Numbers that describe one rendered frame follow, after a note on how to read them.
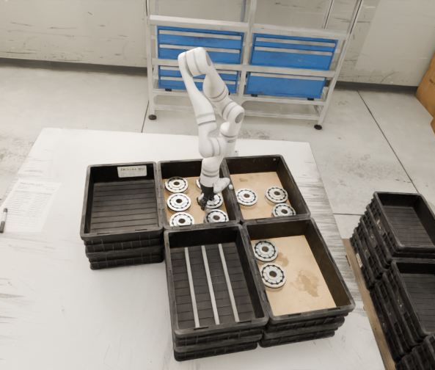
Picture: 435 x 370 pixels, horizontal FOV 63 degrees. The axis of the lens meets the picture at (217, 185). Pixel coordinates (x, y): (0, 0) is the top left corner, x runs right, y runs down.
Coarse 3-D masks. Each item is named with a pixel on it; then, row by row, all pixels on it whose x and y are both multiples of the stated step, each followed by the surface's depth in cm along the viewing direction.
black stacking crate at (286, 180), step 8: (232, 160) 167; (240, 160) 168; (248, 160) 169; (256, 160) 170; (264, 160) 171; (272, 160) 172; (280, 160) 171; (232, 168) 171; (240, 168) 172; (248, 168) 173; (256, 168) 174; (264, 168) 175; (272, 168) 176; (280, 168) 172; (280, 176) 172; (288, 176) 162; (288, 184) 163; (288, 192) 164; (296, 192) 155; (296, 200) 155; (296, 208) 156; (304, 208) 148
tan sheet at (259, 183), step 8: (232, 176) 173; (240, 176) 173; (248, 176) 174; (256, 176) 174; (264, 176) 174; (272, 176) 175; (240, 184) 169; (248, 184) 169; (256, 184) 170; (264, 184) 170; (272, 184) 171; (280, 184) 171; (256, 192) 166; (264, 192) 166; (264, 200) 162; (288, 200) 164; (256, 208) 158; (264, 208) 159; (272, 208) 159; (248, 216) 155; (256, 216) 155; (264, 216) 156
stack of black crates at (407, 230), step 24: (384, 192) 209; (408, 192) 210; (384, 216) 195; (408, 216) 211; (432, 216) 199; (360, 240) 223; (384, 240) 196; (408, 240) 198; (432, 240) 198; (360, 264) 221; (384, 264) 195
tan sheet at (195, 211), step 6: (186, 180) 168; (192, 180) 168; (192, 186) 165; (192, 192) 162; (198, 192) 163; (192, 198) 160; (192, 204) 157; (222, 204) 159; (192, 210) 155; (198, 210) 155; (222, 210) 156; (168, 216) 151; (192, 216) 152; (198, 216) 152; (204, 216) 153; (198, 222) 150
